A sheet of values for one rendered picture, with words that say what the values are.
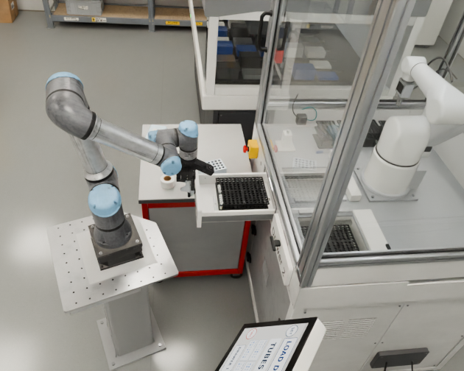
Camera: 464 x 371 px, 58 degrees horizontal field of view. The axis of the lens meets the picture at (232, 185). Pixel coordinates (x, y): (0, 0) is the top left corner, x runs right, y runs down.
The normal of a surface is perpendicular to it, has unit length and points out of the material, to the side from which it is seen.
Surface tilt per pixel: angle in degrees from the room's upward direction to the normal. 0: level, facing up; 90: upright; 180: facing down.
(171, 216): 90
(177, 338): 0
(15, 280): 0
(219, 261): 90
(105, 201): 8
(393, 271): 90
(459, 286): 90
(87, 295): 0
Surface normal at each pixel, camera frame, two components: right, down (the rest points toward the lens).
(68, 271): 0.08, -0.73
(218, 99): 0.12, 0.69
